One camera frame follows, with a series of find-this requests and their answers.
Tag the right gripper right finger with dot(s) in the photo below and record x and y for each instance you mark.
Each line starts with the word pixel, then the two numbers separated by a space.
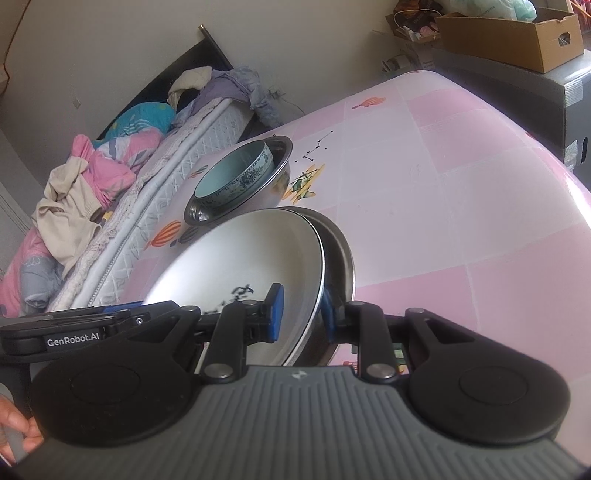
pixel 364 325

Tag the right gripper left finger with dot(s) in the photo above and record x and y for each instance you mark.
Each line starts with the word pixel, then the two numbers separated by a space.
pixel 230 332

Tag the large steel plate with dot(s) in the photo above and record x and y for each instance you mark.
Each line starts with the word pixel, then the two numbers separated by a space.
pixel 315 346

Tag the steel bowl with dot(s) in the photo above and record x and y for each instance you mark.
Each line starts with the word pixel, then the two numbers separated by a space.
pixel 265 194

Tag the teal ceramic bowl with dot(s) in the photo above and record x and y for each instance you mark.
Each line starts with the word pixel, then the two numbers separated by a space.
pixel 235 174

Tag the person left hand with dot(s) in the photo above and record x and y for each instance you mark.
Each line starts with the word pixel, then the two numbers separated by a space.
pixel 12 418

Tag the pink floral blanket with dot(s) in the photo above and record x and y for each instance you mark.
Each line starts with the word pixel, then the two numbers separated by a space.
pixel 34 276

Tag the beige clothing pile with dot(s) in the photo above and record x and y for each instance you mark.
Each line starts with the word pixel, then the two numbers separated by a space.
pixel 64 216

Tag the white quilted mattress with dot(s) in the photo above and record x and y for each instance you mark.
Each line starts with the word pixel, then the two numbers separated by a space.
pixel 100 275

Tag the teal patterned pillow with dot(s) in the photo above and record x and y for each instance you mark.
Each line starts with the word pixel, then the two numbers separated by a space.
pixel 138 118

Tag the purple grey clothes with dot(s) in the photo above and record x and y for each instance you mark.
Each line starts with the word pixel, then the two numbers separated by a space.
pixel 195 88

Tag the black headboard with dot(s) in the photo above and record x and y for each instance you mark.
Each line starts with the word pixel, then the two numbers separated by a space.
pixel 206 52

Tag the grey cardboard box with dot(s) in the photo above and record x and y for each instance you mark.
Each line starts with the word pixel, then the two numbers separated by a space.
pixel 553 107

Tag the open box with clutter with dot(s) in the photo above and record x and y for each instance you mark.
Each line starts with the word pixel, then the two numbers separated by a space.
pixel 416 20

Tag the brown cardboard box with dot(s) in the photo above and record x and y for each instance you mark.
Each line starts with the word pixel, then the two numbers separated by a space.
pixel 550 41

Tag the green plastic bag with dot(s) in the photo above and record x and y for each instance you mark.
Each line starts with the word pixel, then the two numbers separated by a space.
pixel 519 10

